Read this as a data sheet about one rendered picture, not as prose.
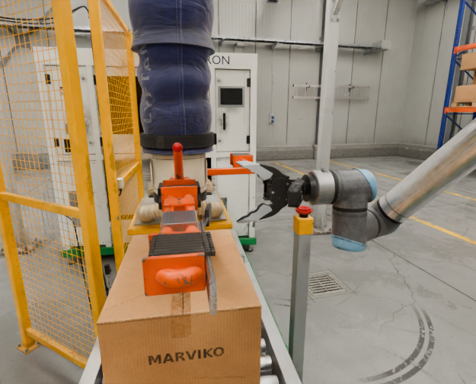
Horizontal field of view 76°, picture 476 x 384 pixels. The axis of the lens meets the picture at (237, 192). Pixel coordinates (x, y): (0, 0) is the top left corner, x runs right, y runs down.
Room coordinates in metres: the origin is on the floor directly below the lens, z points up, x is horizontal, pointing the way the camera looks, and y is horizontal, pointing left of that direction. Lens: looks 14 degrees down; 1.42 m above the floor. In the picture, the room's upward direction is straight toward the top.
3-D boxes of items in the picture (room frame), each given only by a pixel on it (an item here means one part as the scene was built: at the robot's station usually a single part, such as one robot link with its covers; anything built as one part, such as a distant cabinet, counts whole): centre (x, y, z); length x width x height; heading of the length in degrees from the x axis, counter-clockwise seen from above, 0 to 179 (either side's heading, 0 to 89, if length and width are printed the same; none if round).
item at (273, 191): (0.77, -0.13, 1.24); 0.12 x 0.09 x 0.08; 100
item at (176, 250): (0.38, 0.08, 1.23); 0.08 x 0.07 x 0.05; 10
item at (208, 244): (0.44, 0.04, 1.23); 0.31 x 0.03 x 0.05; 10
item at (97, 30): (2.28, 0.82, 1.05); 1.17 x 0.10 x 2.10; 9
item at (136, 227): (0.95, 0.28, 1.13); 0.34 x 0.10 x 0.05; 10
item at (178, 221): (0.51, 0.10, 1.23); 0.07 x 0.07 x 0.04; 10
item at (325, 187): (0.78, -0.21, 1.24); 0.09 x 0.05 x 0.10; 10
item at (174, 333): (0.95, 0.19, 0.75); 0.60 x 0.40 x 0.40; 10
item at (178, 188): (0.72, 0.14, 1.23); 0.10 x 0.08 x 0.06; 100
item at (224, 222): (0.99, 0.09, 1.13); 0.34 x 0.10 x 0.05; 10
